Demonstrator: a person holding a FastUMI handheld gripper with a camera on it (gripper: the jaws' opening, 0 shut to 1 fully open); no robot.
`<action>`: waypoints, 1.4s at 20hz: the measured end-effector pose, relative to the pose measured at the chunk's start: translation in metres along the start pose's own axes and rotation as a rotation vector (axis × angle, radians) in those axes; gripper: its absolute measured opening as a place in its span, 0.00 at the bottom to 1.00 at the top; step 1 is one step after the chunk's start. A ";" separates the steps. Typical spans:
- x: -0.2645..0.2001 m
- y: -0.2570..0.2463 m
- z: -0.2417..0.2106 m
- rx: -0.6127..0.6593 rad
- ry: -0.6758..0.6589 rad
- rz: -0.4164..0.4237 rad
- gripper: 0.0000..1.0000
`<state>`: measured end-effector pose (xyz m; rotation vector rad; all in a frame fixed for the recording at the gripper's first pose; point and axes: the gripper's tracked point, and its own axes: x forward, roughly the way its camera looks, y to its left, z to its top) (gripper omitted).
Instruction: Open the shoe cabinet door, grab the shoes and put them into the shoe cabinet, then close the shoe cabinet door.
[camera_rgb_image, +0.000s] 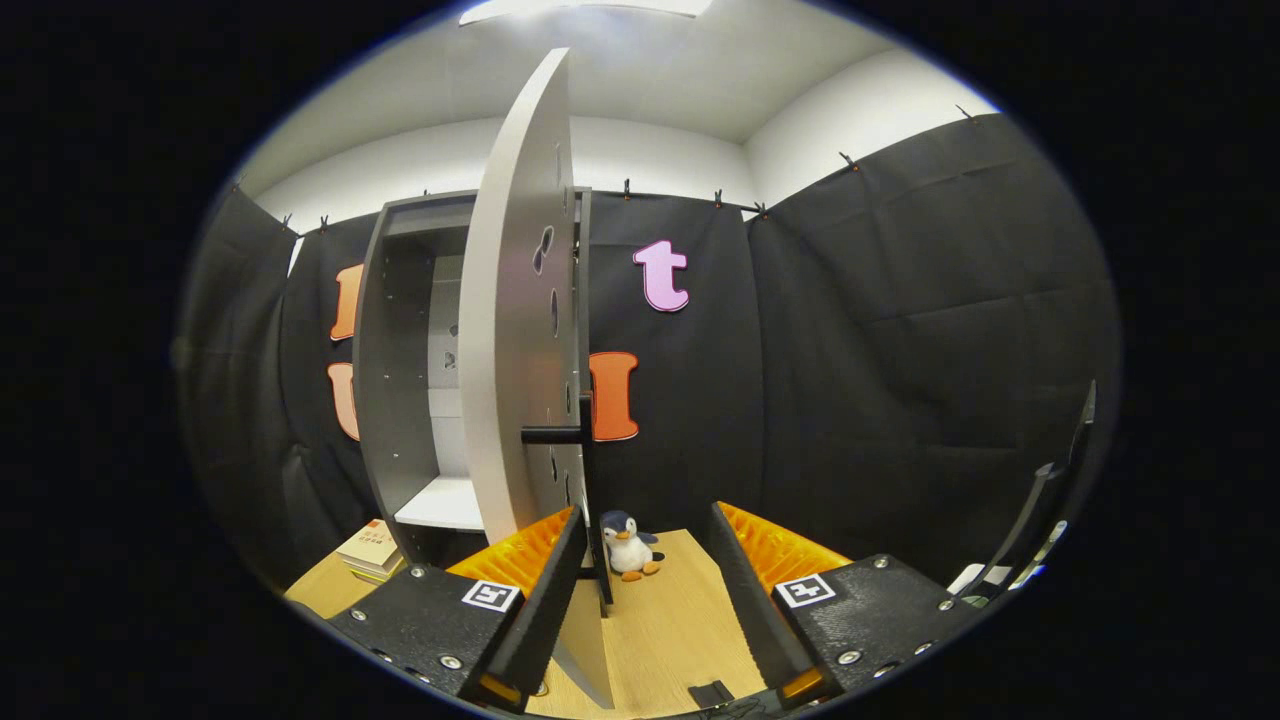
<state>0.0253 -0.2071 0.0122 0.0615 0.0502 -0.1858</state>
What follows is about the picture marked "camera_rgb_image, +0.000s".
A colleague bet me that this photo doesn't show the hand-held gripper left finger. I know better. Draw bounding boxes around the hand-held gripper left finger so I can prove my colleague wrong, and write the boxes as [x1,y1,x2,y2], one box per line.
[328,505,588,713]

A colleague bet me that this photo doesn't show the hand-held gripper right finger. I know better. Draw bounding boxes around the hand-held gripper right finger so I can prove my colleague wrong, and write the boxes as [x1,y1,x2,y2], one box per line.
[708,501,986,706]

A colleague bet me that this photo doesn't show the black door handle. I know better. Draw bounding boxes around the black door handle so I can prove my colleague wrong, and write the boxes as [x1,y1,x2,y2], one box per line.
[520,393,615,609]

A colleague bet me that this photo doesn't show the beige shoe cabinet door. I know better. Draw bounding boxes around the beige shoe cabinet door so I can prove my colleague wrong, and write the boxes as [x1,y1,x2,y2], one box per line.
[458,47,616,711]

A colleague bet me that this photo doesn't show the grey shoe cabinet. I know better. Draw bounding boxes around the grey shoe cabinet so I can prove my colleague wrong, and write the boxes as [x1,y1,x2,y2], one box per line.
[352,187,593,566]

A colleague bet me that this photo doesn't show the penguin plush toy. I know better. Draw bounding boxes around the penguin plush toy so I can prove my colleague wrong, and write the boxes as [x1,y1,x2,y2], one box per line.
[600,510,666,583]

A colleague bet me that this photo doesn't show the tan cover book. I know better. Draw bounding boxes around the tan cover book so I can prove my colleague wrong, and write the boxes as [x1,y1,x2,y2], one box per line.
[337,518,403,571]

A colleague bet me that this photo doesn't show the black backdrop cloth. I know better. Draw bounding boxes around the black backdrop cloth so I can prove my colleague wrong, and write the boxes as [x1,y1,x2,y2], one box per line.
[180,112,1121,591]

